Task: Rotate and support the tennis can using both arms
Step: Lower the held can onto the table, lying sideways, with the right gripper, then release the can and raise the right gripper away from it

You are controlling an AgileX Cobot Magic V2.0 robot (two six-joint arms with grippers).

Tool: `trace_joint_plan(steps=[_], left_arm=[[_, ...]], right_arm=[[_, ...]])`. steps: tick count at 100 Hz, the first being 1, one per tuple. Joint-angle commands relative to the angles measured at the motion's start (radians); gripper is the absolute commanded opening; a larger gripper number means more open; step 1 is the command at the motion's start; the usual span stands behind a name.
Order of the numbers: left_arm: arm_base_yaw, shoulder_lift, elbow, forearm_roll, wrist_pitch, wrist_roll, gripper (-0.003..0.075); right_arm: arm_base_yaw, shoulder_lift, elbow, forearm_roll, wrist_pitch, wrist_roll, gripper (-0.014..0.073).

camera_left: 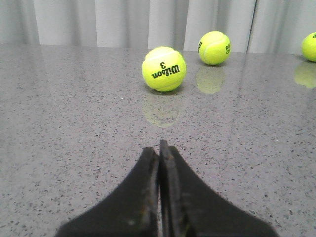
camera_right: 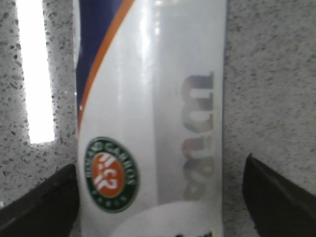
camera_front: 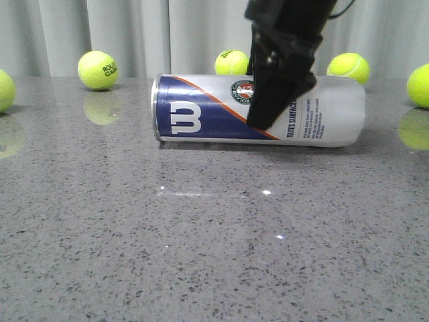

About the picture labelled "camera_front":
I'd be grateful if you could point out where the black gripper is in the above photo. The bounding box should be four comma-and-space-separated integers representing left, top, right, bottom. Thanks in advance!
245, 1, 336, 130

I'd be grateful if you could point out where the white blue tennis ball can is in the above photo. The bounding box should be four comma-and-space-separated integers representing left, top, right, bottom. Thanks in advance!
151, 74, 366, 148

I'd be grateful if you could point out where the centre tennis ball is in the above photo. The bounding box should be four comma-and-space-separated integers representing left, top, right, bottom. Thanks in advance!
214, 50, 249, 75

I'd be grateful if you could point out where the right tennis ball with Wilson print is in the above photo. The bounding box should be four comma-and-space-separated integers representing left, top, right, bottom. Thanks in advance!
326, 53, 371, 85

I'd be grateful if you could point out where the far right tennis ball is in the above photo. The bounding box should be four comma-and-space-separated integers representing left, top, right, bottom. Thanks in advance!
407, 64, 429, 108

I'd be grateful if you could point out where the tennis ball with Roland Garros print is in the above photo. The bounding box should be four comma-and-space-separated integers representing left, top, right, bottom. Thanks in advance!
78, 51, 119, 90

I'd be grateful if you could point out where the far left tennis ball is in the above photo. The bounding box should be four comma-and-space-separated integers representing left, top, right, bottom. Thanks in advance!
0, 69, 16, 113

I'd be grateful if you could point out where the grey curtain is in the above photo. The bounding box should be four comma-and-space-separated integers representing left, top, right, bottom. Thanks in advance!
1, 1, 428, 78

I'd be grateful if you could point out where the black cable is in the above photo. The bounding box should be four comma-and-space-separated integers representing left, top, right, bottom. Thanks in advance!
329, 0, 356, 19

